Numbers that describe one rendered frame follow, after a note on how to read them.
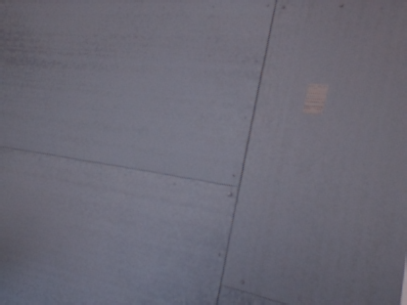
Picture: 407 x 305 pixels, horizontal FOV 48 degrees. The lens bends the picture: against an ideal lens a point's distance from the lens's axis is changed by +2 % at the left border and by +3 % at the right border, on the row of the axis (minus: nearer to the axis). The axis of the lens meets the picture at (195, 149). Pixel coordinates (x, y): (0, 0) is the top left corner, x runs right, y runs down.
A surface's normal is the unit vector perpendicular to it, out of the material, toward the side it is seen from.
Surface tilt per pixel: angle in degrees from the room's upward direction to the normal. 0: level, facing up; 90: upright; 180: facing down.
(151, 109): 90
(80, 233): 90
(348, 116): 90
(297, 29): 90
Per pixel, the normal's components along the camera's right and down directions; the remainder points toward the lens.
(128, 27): -0.40, -0.22
